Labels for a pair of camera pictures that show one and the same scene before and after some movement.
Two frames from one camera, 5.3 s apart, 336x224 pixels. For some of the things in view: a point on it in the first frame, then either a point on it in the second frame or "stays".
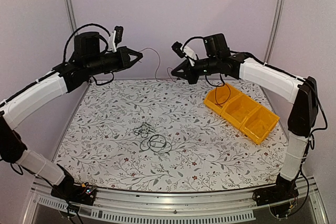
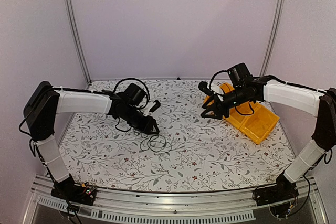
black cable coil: x=156 y=143 stays
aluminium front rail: x=222 y=206 stays
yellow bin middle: x=239 y=109 stays
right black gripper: x=190 y=74 to x=219 y=108
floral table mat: x=157 y=135 stays
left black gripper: x=124 y=61 to x=153 y=121
